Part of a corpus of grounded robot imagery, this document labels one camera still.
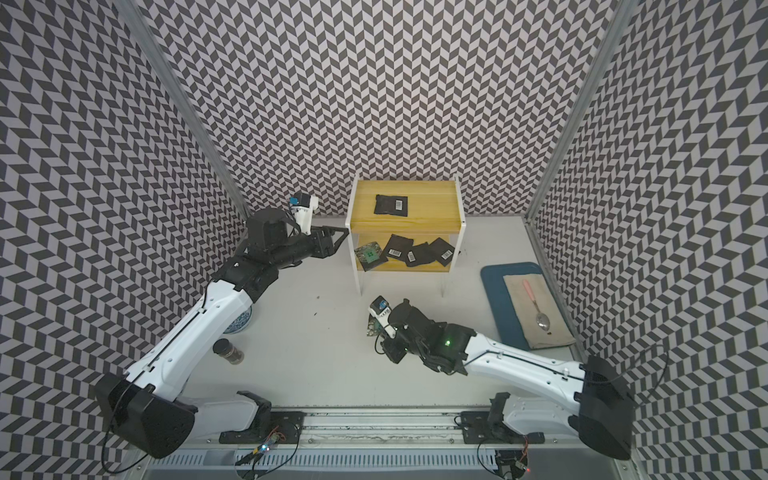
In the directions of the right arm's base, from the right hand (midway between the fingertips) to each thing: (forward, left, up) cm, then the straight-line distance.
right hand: (385, 337), depth 76 cm
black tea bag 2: (+27, -3, +3) cm, 27 cm away
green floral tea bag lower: (+24, +5, +3) cm, 25 cm away
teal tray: (+10, -36, -13) cm, 40 cm away
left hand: (+19, +11, +19) cm, 29 cm away
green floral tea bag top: (+3, +3, +1) cm, 4 cm away
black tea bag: (+27, -2, +21) cm, 34 cm away
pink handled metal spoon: (+10, -47, -12) cm, 50 cm away
